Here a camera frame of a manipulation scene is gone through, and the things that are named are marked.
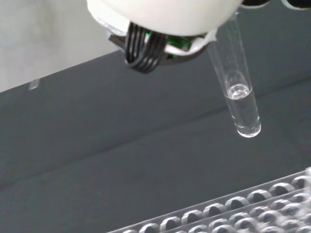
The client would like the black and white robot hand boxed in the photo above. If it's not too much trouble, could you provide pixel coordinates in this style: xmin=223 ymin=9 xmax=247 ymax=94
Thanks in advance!
xmin=86 ymin=0 xmax=311 ymax=75

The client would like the black bench cloth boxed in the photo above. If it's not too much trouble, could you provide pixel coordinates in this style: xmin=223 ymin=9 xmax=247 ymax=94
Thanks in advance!
xmin=0 ymin=9 xmax=311 ymax=233

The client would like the clear plastic test tube rack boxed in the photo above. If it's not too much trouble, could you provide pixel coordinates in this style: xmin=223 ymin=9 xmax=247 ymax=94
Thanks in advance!
xmin=114 ymin=166 xmax=311 ymax=233

